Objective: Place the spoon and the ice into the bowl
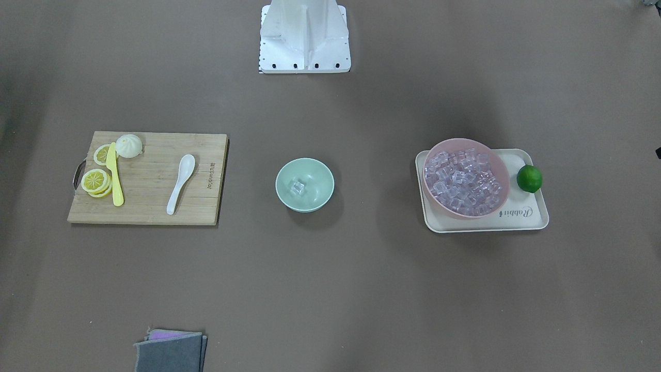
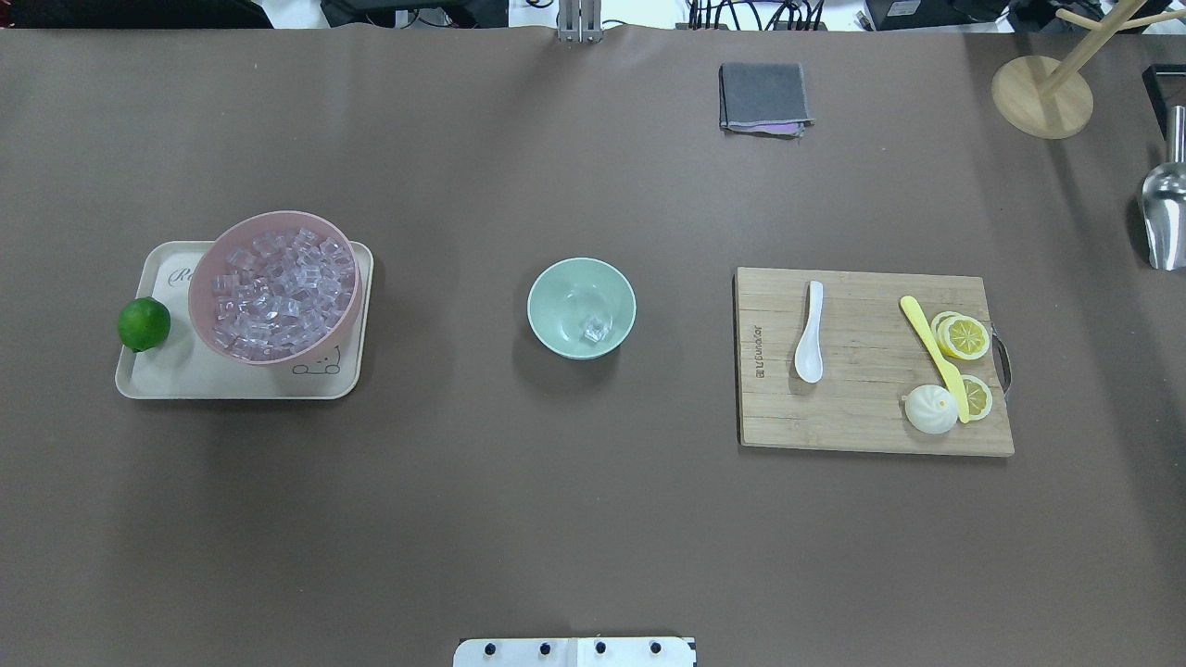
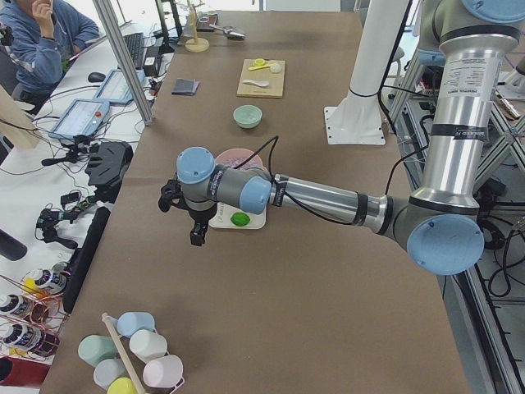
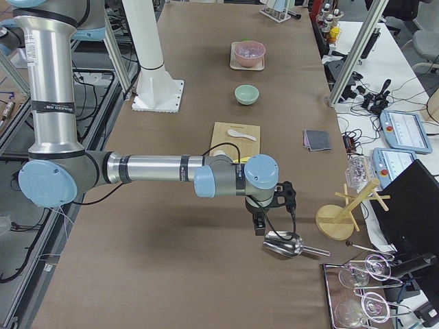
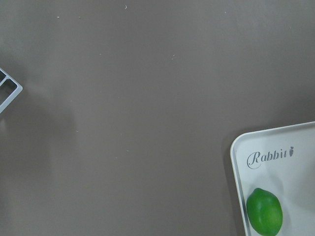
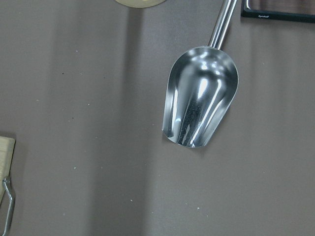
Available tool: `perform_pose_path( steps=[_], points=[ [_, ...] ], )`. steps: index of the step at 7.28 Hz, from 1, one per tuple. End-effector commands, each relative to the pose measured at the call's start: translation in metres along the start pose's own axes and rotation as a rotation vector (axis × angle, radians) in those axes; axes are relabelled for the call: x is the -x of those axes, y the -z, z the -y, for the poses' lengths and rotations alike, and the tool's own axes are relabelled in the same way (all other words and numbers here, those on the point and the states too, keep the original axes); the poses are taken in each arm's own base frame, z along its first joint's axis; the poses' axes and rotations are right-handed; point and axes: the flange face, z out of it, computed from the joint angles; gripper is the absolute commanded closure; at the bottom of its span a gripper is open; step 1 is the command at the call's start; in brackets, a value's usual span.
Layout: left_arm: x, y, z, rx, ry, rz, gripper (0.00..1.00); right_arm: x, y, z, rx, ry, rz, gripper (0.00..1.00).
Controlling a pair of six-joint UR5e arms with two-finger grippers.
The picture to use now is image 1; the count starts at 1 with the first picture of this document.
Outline pink bowl with ice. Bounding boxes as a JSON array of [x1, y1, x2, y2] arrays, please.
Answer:
[[420, 137, 511, 220]]

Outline green bowl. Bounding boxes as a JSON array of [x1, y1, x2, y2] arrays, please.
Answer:
[[275, 158, 335, 213]]

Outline white ceramic spoon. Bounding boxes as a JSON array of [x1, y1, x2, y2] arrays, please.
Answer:
[[166, 154, 196, 215]]

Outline lemon slice upper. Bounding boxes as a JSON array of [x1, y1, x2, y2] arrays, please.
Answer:
[[93, 144, 111, 166]]

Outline cream plastic tray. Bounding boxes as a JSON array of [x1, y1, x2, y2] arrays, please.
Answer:
[[415, 150, 549, 234]]

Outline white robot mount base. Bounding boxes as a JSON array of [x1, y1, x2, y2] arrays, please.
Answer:
[[258, 1, 352, 74]]

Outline bamboo cutting board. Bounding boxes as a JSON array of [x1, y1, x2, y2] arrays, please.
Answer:
[[68, 132, 229, 226]]

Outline green lime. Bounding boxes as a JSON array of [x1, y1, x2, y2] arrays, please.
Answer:
[[516, 164, 543, 194]]

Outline lemon slice lower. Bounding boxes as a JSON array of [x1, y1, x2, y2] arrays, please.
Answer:
[[81, 169, 113, 198]]

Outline lemon slice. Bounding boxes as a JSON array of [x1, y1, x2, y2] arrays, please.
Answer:
[[81, 169, 113, 198], [93, 144, 111, 166]]

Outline grey folded cloths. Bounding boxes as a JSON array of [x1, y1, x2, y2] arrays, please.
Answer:
[[134, 328, 208, 371]]

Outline clear ice cube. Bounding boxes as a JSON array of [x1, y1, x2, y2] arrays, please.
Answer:
[[289, 179, 306, 197]]

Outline yellow plastic knife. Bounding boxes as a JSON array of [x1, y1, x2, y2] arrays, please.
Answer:
[[106, 142, 124, 207]]

